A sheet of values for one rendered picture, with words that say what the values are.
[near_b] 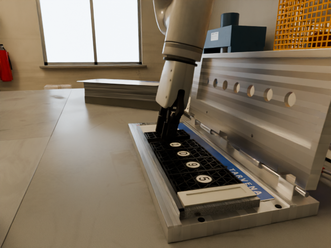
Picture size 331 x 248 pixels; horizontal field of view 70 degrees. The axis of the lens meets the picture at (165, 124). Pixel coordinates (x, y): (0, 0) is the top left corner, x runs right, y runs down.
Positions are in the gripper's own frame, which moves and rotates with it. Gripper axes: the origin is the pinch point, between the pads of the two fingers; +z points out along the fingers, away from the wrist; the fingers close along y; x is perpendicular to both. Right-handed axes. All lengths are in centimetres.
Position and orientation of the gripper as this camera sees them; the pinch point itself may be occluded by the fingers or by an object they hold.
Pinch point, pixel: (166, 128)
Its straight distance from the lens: 54.4
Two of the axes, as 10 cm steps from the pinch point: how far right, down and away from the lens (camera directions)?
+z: -2.0, 9.6, 2.1
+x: 9.5, 1.4, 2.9
